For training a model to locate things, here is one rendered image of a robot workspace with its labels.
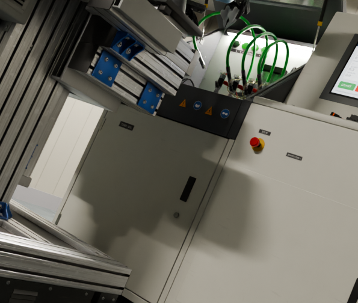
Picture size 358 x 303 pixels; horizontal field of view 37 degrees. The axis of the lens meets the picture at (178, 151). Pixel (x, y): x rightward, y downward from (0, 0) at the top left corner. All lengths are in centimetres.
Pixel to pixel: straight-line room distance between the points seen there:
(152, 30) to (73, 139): 309
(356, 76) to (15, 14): 136
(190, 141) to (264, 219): 46
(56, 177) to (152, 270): 258
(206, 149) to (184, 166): 11
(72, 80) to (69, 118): 279
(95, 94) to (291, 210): 77
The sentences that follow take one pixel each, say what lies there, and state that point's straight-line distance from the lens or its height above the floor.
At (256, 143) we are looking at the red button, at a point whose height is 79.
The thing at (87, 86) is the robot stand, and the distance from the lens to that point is 173.
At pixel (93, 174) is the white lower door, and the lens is 237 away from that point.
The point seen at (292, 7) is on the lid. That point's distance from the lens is 270.
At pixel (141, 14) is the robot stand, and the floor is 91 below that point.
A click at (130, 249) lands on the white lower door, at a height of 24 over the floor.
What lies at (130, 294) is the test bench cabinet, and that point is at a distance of 213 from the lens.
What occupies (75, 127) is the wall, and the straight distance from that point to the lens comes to 453.
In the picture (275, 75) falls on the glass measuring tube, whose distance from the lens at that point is 271.
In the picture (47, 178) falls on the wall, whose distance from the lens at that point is 450.
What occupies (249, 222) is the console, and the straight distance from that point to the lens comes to 192.
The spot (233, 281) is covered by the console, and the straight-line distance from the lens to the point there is 191.
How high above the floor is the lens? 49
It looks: 5 degrees up
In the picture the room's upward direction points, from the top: 24 degrees clockwise
